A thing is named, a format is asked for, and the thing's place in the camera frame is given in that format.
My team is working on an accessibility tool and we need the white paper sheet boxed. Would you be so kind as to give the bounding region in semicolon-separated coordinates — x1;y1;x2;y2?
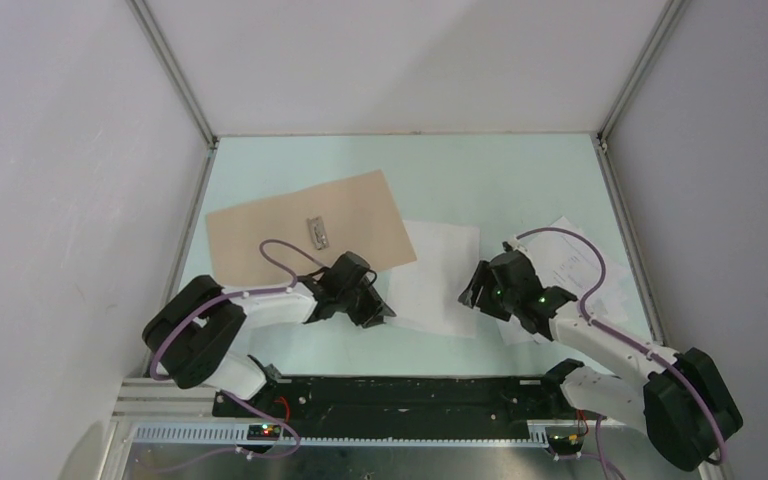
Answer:
387;220;480;338

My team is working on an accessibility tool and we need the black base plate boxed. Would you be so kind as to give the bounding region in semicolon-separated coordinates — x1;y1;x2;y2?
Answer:
249;376;579;441

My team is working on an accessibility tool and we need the brown cardboard folder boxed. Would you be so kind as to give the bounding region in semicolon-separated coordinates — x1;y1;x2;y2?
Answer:
206;170;417;287

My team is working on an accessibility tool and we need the printed paper sheet stack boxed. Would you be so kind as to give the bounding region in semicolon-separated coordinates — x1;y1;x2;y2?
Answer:
519;216;633;325

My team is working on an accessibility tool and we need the right corner aluminium post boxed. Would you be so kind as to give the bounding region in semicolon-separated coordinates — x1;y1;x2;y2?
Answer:
597;0;692;144

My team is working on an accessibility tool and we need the metal folder clip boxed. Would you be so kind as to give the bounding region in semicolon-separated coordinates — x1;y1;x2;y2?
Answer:
307;216;330;250

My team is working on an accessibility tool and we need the aluminium frame rail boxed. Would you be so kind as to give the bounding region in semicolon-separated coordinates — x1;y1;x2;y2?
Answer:
110;377;713;448

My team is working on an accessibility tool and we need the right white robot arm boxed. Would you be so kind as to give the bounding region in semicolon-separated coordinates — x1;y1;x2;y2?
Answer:
458;250;744;471

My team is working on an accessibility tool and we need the left circuit board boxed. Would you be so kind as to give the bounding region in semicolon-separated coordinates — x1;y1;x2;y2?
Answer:
246;424;283;441

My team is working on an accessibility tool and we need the right circuit board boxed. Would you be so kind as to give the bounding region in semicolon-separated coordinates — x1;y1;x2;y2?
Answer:
548;434;583;456

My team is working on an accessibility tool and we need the corner aluminium post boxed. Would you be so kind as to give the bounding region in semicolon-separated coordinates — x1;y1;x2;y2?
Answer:
126;0;217;149
597;0;692;144

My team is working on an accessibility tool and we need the circuit board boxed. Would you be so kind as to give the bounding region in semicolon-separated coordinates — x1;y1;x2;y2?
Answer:
246;424;283;441
548;434;583;456

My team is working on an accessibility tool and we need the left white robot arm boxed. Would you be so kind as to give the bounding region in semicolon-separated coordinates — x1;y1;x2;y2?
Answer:
141;251;396;417

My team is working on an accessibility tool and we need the left corner aluminium post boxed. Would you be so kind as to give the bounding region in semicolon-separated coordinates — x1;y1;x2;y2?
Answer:
126;0;217;149

